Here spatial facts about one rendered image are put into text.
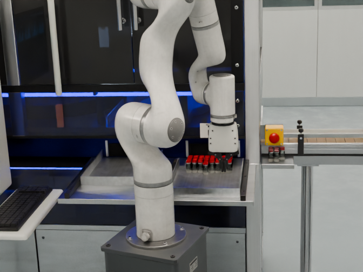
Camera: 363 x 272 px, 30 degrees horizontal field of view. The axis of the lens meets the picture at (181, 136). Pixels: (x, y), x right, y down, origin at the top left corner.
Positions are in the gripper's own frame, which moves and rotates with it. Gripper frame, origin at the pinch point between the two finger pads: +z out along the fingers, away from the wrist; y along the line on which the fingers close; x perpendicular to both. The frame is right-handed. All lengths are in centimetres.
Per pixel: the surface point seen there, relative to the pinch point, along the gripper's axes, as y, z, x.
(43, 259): 82, 56, -38
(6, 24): 87, -46, -38
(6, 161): 90, 8, -29
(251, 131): -8.5, -1.3, -37.9
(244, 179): -6.7, 10.3, -14.3
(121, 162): 45, 12, -38
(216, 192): 2.7, 10.3, -1.0
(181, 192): 15.0, 10.4, -1.0
